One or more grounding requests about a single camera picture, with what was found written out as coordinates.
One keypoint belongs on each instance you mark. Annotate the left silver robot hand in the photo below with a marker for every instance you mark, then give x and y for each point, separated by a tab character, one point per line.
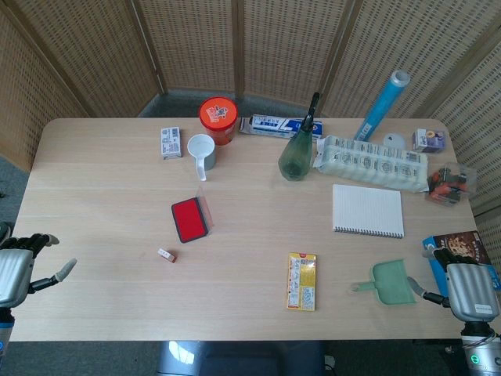
13	270

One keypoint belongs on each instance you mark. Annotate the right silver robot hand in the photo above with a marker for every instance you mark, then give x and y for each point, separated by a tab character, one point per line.
467	286

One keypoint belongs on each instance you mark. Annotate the small red white eraser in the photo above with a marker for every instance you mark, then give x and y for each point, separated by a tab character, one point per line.
167	254

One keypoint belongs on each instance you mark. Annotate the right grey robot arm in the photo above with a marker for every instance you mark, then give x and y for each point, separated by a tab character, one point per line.
479	348

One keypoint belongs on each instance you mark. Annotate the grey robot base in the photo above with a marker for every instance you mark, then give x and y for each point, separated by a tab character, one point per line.
242	358

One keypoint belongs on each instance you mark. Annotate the red stamp pad case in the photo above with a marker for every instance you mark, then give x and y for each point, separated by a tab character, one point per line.
189	221

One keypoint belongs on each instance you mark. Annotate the blue cookie box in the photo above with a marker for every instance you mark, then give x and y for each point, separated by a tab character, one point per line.
460	244

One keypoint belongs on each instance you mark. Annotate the green dustpan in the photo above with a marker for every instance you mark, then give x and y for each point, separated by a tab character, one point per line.
391	284

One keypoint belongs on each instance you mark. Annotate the clear box of binder clips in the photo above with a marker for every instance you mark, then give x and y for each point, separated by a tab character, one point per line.
450	184

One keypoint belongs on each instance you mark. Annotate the white spiral notebook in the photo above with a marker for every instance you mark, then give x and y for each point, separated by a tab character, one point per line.
368	209

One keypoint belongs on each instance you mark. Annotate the small purple carton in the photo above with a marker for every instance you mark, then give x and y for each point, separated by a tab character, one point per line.
428	141

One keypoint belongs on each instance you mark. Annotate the clear round lid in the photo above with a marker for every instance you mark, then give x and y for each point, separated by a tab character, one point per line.
393	140

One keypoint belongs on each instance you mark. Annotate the yellow flat box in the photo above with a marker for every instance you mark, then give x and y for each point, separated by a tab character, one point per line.
301	282

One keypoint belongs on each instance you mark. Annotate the blue cling film roll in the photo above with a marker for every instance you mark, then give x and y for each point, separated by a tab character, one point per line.
377	109

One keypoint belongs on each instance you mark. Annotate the small white barcode box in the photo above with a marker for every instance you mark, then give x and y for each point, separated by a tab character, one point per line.
171	143

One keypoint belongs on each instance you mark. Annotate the green spray bottle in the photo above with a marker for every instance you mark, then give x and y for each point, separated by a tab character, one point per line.
296	156

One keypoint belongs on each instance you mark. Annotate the white grey mug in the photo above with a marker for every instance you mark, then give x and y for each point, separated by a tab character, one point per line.
203	152

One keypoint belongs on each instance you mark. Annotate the blue white toothpaste box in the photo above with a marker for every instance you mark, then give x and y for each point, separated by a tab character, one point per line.
270	125

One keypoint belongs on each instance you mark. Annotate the orange instant noodle cup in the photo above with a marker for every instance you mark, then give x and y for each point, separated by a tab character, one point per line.
219	115

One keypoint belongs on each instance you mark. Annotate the wicker folding screen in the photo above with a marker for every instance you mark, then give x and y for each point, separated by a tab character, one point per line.
195	43

